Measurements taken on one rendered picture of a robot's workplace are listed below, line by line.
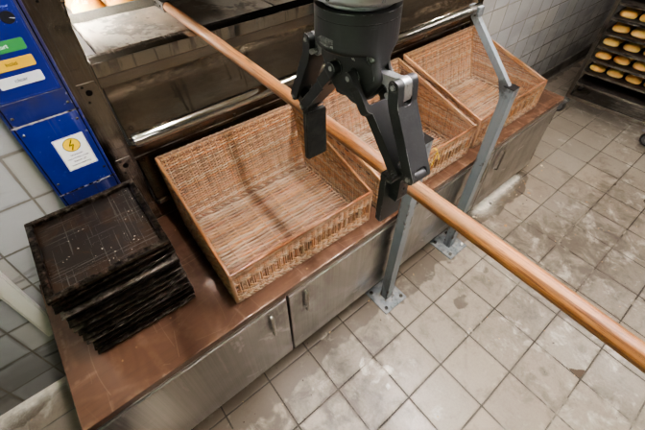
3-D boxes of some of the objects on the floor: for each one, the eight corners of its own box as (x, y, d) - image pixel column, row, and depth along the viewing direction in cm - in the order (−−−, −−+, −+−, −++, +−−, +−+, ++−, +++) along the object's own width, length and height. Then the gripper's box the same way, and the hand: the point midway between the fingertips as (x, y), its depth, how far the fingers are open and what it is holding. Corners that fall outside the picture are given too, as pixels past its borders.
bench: (109, 348, 160) (35, 277, 119) (453, 135, 268) (477, 59, 227) (158, 474, 130) (83, 438, 89) (525, 177, 237) (567, 98, 196)
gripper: (246, -30, 36) (270, 144, 51) (448, 61, 22) (399, 265, 37) (308, -42, 39) (313, 125, 54) (519, 31, 25) (447, 229, 40)
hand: (348, 175), depth 45 cm, fingers open, 13 cm apart
